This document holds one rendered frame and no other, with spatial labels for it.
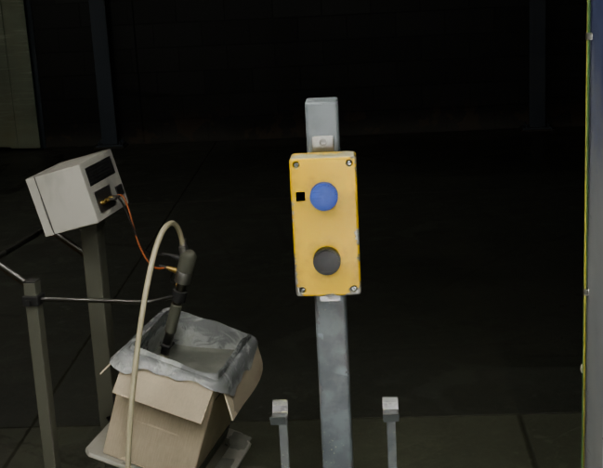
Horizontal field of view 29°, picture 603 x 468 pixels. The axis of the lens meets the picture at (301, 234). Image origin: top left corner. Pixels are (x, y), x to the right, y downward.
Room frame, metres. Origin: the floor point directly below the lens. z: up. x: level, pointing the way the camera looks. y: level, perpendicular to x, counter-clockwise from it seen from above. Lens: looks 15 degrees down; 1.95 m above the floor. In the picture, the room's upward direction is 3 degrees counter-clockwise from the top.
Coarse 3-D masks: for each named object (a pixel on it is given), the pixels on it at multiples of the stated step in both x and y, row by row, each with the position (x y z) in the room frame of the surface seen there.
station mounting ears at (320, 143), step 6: (312, 138) 2.09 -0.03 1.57; (318, 138) 2.09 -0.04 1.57; (324, 138) 2.09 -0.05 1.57; (330, 138) 2.09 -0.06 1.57; (312, 144) 2.09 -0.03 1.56; (318, 144) 2.09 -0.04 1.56; (324, 144) 2.09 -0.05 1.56; (330, 144) 2.09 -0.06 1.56; (312, 150) 2.09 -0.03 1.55; (318, 150) 2.09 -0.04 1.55; (324, 150) 2.09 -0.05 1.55; (330, 150) 2.09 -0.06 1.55; (324, 300) 2.09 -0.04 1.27; (330, 300) 2.09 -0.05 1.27; (336, 300) 2.09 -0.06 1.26
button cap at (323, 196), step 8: (320, 184) 2.02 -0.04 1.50; (328, 184) 2.02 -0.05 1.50; (312, 192) 2.02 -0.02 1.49; (320, 192) 2.02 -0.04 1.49; (328, 192) 2.01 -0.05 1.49; (336, 192) 2.02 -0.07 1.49; (312, 200) 2.02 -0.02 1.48; (320, 200) 2.02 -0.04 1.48; (328, 200) 2.01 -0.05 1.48; (336, 200) 2.02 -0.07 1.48; (320, 208) 2.02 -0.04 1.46; (328, 208) 2.01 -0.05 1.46
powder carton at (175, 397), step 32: (160, 320) 3.51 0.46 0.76; (192, 320) 3.60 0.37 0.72; (128, 352) 3.24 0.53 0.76; (160, 352) 3.55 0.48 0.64; (192, 352) 3.57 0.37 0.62; (224, 352) 3.56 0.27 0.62; (256, 352) 3.53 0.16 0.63; (128, 384) 3.21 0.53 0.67; (160, 384) 3.20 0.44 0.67; (192, 384) 3.19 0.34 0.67; (224, 384) 3.19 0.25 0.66; (256, 384) 3.45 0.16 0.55; (160, 416) 3.23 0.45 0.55; (192, 416) 3.14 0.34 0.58; (224, 416) 3.42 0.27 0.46; (160, 448) 3.23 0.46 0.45; (192, 448) 3.21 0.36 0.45
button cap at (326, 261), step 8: (320, 248) 2.03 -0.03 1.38; (328, 248) 2.02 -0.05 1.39; (320, 256) 2.02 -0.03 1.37; (328, 256) 2.01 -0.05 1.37; (336, 256) 2.01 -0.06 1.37; (320, 264) 2.02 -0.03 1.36; (328, 264) 2.02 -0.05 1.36; (336, 264) 2.01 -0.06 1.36; (320, 272) 2.02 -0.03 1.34; (328, 272) 2.02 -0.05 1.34
